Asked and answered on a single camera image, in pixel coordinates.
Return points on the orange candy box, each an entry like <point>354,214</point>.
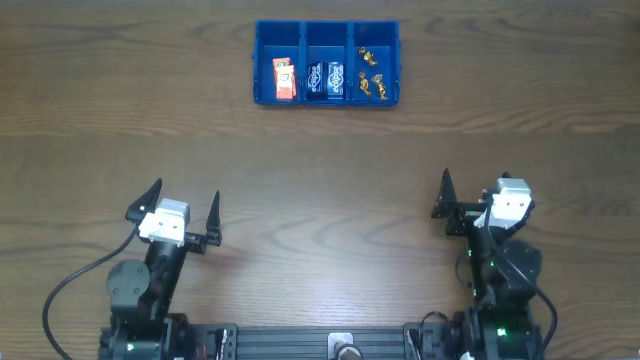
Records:
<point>281,62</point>
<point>286,84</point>

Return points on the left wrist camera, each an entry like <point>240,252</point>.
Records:
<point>165,222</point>

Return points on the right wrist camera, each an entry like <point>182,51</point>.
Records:
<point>507,205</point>

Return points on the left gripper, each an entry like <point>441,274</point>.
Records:
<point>196,243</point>

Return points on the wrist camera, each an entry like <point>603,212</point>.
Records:
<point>165,222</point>
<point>507,205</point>

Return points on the mounting rail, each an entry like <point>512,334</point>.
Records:
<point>290,342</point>

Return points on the blue tray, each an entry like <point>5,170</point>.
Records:
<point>327,35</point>

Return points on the blue candy pack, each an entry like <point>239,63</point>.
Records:
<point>335,80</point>
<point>316,80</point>

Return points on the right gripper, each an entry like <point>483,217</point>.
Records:
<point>462,220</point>

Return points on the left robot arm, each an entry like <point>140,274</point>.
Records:
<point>127,285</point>

